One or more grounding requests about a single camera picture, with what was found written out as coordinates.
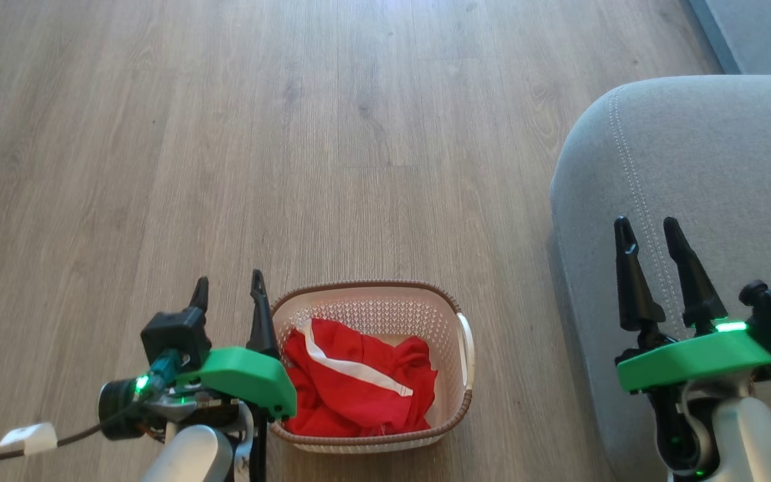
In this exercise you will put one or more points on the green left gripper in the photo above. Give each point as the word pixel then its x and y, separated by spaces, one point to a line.
pixel 245 378

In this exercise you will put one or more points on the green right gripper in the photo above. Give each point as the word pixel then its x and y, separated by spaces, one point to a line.
pixel 693 358

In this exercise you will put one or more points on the red cloth garment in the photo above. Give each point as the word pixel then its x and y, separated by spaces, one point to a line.
pixel 359 388

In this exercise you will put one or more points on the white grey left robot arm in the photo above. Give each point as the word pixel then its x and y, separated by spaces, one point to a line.
pixel 191 455

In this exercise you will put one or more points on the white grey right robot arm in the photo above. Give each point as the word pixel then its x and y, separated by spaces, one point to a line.
pixel 747 442

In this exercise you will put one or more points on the grey fabric sofa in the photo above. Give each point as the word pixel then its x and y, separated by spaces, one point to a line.
pixel 707 167

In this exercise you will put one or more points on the black round wrist connector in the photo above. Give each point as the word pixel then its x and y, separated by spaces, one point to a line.
pixel 118 408

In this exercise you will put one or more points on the white brown-rimmed laundry basket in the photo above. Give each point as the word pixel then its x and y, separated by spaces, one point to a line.
pixel 449 375

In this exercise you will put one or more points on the grey upholstered seat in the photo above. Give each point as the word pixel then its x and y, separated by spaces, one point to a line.
pixel 760 30

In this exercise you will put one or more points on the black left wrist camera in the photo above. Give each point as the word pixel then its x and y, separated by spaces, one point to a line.
pixel 175 338

